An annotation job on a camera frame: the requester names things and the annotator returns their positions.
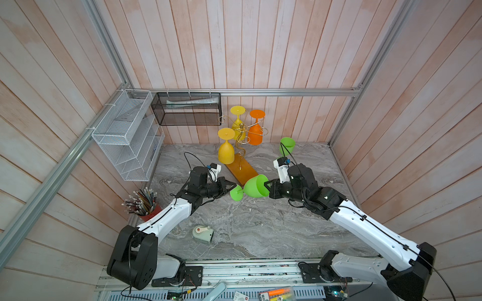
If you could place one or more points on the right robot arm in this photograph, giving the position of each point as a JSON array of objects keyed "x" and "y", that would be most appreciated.
[{"x": 403, "y": 266}]

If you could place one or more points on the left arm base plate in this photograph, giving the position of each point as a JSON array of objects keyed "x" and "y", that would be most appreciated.
[{"x": 190, "y": 276}]

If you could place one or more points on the aluminium front rail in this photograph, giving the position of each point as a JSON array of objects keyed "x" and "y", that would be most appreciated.
[{"x": 277, "y": 272}]

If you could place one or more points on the green wine glass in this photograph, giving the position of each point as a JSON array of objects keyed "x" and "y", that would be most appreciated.
[
  {"x": 254, "y": 188},
  {"x": 286, "y": 146}
]

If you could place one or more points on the orange wine glass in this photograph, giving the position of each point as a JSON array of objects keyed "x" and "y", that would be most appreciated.
[{"x": 255, "y": 132}]

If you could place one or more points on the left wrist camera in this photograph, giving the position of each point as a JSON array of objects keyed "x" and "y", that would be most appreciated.
[{"x": 213, "y": 171}]

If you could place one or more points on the box of coloured items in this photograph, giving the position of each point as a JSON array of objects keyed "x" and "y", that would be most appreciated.
[{"x": 278, "y": 294}]

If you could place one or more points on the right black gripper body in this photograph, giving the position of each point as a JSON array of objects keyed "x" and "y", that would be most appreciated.
[{"x": 281, "y": 191}]

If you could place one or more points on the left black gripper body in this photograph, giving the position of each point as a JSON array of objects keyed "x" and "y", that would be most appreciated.
[{"x": 216, "y": 189}]

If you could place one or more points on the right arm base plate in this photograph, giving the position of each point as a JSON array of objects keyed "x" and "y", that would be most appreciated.
[{"x": 315, "y": 273}]

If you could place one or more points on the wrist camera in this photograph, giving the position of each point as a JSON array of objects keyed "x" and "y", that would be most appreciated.
[
  {"x": 213, "y": 171},
  {"x": 282, "y": 165}
]

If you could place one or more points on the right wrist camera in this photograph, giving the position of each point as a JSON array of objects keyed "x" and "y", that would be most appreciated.
[{"x": 282, "y": 165}]

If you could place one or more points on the yellow wine glass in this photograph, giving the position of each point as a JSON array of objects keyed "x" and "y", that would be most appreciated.
[
  {"x": 237, "y": 124},
  {"x": 226, "y": 153}
]

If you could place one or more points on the black mesh basket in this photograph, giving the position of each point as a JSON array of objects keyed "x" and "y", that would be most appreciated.
[{"x": 187, "y": 108}]

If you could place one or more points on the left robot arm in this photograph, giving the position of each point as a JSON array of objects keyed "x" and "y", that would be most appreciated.
[{"x": 135, "y": 259}]

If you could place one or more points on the red pencil cup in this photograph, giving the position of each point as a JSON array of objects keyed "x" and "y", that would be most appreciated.
[{"x": 143, "y": 203}]

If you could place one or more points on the white wire mesh shelf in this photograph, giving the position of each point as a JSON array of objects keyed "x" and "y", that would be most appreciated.
[{"x": 129, "y": 137}]

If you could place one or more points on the gold rack with wooden base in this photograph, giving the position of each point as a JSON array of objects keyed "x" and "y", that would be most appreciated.
[{"x": 240, "y": 168}]

